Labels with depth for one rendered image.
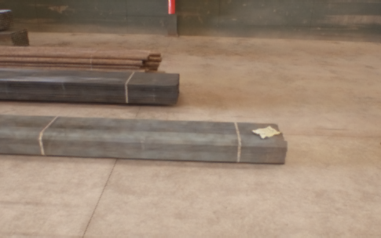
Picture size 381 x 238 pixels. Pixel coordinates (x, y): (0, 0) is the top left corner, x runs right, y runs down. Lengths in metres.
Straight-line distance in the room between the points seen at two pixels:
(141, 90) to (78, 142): 1.25
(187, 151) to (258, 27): 6.73
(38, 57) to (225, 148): 3.24
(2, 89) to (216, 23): 6.03
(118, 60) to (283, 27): 5.68
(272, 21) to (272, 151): 6.65
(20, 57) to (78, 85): 1.38
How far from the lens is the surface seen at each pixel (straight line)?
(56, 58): 4.88
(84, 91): 3.96
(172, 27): 8.72
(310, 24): 9.40
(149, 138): 2.68
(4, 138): 3.11
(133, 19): 9.04
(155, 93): 3.76
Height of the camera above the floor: 1.48
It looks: 24 degrees down
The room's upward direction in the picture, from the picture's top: 2 degrees clockwise
